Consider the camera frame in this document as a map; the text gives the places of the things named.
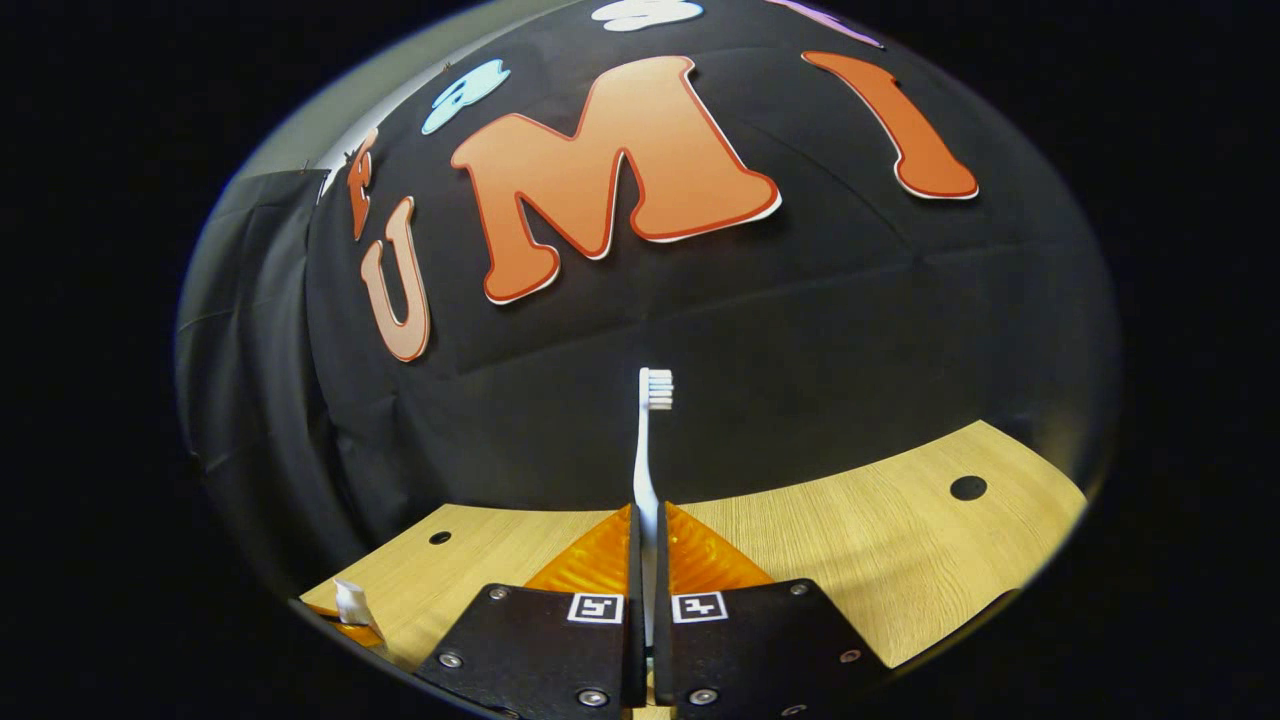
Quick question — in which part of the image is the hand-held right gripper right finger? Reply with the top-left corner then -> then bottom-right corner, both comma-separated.
652,501 -> 891,720

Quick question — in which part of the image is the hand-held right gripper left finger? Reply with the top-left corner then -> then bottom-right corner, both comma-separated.
413,503 -> 648,720

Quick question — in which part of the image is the white toothpaste tube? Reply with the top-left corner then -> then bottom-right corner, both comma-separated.
333,579 -> 373,628

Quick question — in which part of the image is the white toothbrush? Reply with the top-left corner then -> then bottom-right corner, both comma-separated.
632,367 -> 675,651

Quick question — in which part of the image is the black backdrop cloth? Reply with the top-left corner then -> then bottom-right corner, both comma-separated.
175,0 -> 1121,601

